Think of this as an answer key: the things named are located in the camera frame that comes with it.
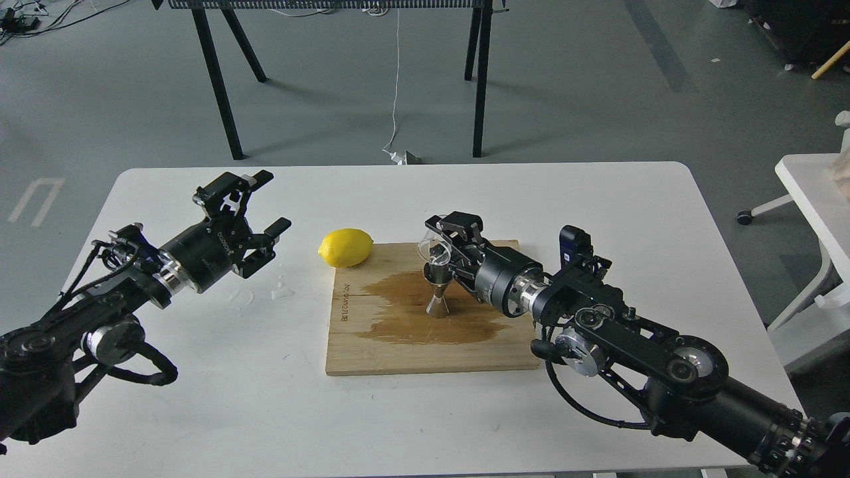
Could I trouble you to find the white hanging cable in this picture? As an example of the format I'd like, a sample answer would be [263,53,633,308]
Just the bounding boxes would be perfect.
[381,8,423,166]

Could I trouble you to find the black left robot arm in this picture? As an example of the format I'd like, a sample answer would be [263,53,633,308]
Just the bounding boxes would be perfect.
[1,170,291,444]

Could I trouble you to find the black floor cables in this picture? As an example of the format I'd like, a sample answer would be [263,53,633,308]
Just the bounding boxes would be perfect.
[0,0,133,47]

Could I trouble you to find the wooden cutting board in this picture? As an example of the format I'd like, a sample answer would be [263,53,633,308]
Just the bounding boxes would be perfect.
[325,243,539,377]

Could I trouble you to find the yellow lemon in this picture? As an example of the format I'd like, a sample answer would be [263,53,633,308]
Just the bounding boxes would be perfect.
[317,229,373,268]

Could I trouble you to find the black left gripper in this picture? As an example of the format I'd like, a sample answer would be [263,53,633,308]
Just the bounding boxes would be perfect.
[161,170,292,293]

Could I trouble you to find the white office chair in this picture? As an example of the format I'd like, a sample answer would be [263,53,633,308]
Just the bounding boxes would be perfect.
[736,194,793,226]

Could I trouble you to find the wooden stick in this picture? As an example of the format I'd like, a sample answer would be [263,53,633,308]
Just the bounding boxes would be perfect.
[810,40,850,80]

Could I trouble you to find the black leg metal table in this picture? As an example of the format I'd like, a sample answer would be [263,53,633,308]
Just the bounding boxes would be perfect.
[168,1,507,161]

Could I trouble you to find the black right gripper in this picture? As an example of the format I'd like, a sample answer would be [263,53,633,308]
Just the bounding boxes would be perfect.
[425,212,544,317]

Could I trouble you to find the white side table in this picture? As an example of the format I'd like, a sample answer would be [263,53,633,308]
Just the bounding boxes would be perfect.
[768,111,849,373]

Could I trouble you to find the steel double jigger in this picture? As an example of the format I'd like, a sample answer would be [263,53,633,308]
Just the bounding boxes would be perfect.
[423,262,452,319]

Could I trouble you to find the small clear glass beaker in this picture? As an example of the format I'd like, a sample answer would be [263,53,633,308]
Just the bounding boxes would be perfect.
[417,229,454,266]

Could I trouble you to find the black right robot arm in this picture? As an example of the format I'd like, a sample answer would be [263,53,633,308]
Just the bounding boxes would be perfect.
[425,212,848,477]

